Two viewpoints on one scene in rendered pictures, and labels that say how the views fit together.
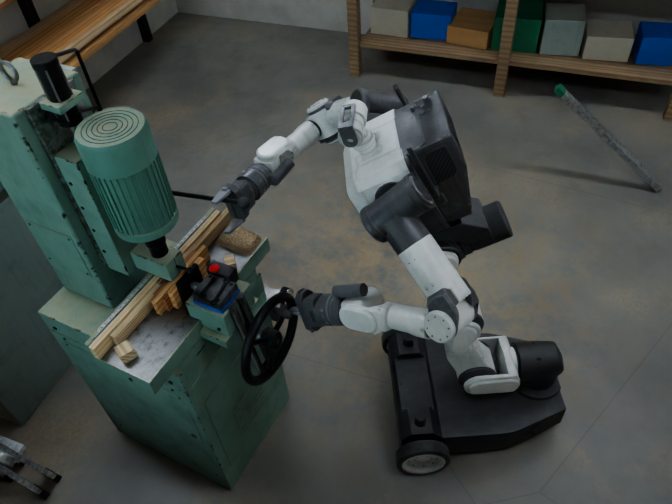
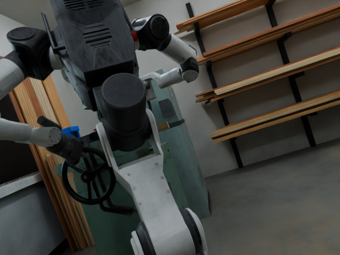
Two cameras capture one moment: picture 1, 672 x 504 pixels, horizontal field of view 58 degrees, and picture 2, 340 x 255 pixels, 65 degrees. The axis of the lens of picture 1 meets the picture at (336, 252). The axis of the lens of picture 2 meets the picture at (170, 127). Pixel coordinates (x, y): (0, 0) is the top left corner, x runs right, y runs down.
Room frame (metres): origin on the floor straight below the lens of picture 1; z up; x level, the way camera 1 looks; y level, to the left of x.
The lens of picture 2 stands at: (1.12, -1.16, 0.94)
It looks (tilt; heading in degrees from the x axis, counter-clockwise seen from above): 1 degrees down; 73
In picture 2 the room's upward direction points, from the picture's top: 18 degrees counter-clockwise
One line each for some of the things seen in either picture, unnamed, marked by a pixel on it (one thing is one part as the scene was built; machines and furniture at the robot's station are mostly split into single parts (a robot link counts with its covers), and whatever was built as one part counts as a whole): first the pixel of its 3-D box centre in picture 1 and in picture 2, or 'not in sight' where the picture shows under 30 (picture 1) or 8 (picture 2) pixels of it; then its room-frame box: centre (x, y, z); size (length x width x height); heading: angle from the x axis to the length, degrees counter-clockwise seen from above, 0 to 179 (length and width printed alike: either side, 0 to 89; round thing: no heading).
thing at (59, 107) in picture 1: (56, 90); not in sight; (1.31, 0.63, 1.53); 0.08 x 0.08 x 0.17; 59
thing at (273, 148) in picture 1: (276, 155); (151, 83); (1.49, 0.15, 1.15); 0.13 x 0.07 x 0.09; 140
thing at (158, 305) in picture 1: (182, 278); not in sight; (1.22, 0.47, 0.93); 0.25 x 0.02 x 0.06; 149
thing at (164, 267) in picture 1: (159, 260); not in sight; (1.25, 0.52, 0.99); 0.14 x 0.07 x 0.09; 59
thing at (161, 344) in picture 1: (201, 302); (104, 155); (1.17, 0.42, 0.87); 0.61 x 0.30 x 0.06; 149
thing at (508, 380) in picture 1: (486, 365); not in sight; (1.23, -0.53, 0.28); 0.21 x 0.20 x 0.13; 89
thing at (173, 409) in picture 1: (184, 367); (146, 221); (1.29, 0.61, 0.35); 0.58 x 0.45 x 0.71; 59
